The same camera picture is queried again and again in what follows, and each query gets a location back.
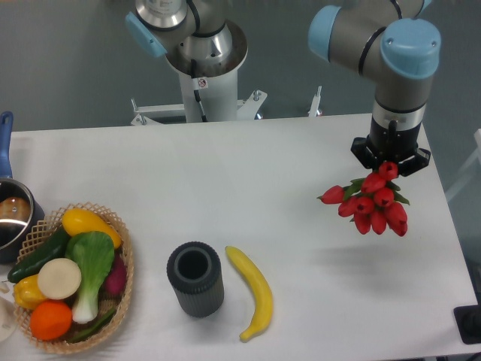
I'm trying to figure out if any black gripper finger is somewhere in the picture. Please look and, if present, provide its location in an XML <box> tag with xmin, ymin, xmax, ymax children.
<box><xmin>350</xmin><ymin>137</ymin><xmax>380</xmax><ymax>169</ymax></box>
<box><xmin>398</xmin><ymin>147</ymin><xmax>431</xmax><ymax>177</ymax></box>

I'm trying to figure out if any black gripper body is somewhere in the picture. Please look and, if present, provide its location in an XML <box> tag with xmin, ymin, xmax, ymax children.
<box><xmin>368</xmin><ymin>117</ymin><xmax>421</xmax><ymax>167</ymax></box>

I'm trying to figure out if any red tulip bouquet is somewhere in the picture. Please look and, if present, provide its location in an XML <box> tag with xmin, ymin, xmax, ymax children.
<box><xmin>317</xmin><ymin>162</ymin><xmax>410</xmax><ymax>237</ymax></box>

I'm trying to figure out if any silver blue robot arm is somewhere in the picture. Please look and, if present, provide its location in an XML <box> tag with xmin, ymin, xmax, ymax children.
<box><xmin>125</xmin><ymin>1</ymin><xmax>441</xmax><ymax>177</ymax></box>

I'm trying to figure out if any yellow banana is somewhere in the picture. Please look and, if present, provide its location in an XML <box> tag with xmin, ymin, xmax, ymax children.
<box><xmin>225</xmin><ymin>246</ymin><xmax>274</xmax><ymax>342</ymax></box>

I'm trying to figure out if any black device at edge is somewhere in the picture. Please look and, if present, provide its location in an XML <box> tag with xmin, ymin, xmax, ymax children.
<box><xmin>453</xmin><ymin>305</ymin><xmax>480</xmax><ymax>344</ymax></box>

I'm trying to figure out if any dark grey ribbed vase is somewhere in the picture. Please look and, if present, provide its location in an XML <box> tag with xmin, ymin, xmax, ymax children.
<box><xmin>166</xmin><ymin>241</ymin><xmax>224</xmax><ymax>318</ymax></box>

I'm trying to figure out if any purple sweet potato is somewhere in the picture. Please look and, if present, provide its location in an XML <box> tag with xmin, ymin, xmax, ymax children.
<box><xmin>103</xmin><ymin>253</ymin><xmax>127</xmax><ymax>296</ymax></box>

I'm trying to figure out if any green bok choy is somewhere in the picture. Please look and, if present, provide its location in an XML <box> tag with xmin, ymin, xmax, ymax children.
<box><xmin>65</xmin><ymin>231</ymin><xmax>114</xmax><ymax>324</ymax></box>

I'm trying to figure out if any yellow squash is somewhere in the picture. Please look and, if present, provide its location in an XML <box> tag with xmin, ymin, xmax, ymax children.
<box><xmin>62</xmin><ymin>208</ymin><xmax>122</xmax><ymax>249</ymax></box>

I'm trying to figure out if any woven wicker basket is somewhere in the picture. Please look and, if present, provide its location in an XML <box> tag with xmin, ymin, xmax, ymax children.
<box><xmin>14</xmin><ymin>202</ymin><xmax>134</xmax><ymax>355</ymax></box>

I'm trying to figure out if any green cucumber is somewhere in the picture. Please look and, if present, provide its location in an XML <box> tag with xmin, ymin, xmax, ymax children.
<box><xmin>8</xmin><ymin>226</ymin><xmax>71</xmax><ymax>284</ymax></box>

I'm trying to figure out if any green chili pepper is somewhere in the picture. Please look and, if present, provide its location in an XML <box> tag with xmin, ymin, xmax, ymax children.
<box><xmin>67</xmin><ymin>308</ymin><xmax>116</xmax><ymax>343</ymax></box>

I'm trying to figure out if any white round onion slice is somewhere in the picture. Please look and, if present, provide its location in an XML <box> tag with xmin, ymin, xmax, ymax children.
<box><xmin>38</xmin><ymin>258</ymin><xmax>81</xmax><ymax>300</ymax></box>

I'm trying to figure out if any orange fruit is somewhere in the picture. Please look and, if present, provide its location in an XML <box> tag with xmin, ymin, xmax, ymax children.
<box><xmin>29</xmin><ymin>300</ymin><xmax>72</xmax><ymax>341</ymax></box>

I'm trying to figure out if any yellow bell pepper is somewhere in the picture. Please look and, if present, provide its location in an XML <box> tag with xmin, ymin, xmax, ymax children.
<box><xmin>14</xmin><ymin>275</ymin><xmax>47</xmax><ymax>310</ymax></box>

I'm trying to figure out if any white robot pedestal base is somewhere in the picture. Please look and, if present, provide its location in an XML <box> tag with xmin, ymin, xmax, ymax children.
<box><xmin>131</xmin><ymin>70</ymin><xmax>268</xmax><ymax>126</ymax></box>

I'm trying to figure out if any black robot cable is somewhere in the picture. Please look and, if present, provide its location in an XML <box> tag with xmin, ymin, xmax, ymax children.
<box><xmin>189</xmin><ymin>59</ymin><xmax>208</xmax><ymax>123</ymax></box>

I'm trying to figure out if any blue handled saucepan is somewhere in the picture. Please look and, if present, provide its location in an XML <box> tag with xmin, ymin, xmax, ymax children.
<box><xmin>1</xmin><ymin>111</ymin><xmax>44</xmax><ymax>264</ymax></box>

